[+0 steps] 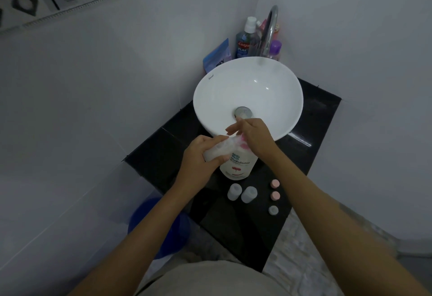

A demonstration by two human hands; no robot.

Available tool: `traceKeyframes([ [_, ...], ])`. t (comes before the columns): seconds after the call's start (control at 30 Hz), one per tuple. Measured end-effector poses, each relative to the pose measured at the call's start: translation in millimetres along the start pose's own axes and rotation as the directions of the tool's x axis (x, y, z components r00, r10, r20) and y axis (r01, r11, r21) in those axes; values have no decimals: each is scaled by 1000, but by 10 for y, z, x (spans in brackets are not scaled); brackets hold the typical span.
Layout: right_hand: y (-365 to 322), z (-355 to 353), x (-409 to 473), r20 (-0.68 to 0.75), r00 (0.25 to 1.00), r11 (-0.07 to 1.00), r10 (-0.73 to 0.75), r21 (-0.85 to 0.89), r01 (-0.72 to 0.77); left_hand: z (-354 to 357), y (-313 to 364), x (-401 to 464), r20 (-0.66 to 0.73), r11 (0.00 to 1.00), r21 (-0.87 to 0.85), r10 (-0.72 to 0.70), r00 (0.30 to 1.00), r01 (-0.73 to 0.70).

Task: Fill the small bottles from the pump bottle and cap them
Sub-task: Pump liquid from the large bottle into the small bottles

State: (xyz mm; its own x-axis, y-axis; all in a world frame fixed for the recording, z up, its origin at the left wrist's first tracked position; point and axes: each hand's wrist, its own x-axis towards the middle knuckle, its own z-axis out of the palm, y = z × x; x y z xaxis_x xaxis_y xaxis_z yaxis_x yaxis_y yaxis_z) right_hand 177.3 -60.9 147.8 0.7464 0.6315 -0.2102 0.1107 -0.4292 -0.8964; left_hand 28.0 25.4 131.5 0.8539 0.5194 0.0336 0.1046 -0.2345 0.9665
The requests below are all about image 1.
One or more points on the person's right hand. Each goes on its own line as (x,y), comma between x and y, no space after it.
(258,137)

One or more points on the person's left hand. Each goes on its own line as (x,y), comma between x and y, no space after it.
(192,167)

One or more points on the small translucent bottle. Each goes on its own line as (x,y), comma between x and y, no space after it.
(249,194)
(217,150)
(234,192)

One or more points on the white hand sanitizer pump bottle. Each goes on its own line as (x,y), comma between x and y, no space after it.
(238,171)

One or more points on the pink cap top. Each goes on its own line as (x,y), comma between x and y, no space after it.
(275,183)

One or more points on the pink cap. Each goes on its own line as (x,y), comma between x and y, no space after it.
(275,195)
(275,183)

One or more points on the white cap bottom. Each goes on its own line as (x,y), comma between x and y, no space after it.
(273,210)

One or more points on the person's left forearm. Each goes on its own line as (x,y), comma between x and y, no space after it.
(135,248)

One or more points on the person's right forearm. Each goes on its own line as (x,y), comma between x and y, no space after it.
(337,225)

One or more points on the purple capped bottle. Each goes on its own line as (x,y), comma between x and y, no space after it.
(275,49)

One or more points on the blue mouthwash bottle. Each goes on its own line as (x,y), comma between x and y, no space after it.
(242,42)

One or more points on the metal sink drain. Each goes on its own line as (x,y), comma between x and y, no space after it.
(243,111)

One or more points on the white round sink basin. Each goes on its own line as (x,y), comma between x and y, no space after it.
(249,83)

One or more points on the blue plastic bucket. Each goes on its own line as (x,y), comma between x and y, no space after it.
(182,231)

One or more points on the blue pouch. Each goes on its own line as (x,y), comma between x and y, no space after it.
(217,54)

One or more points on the chrome faucet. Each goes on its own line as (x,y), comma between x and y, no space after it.
(270,25)

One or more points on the white printed shirt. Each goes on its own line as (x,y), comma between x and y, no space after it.
(209,282)

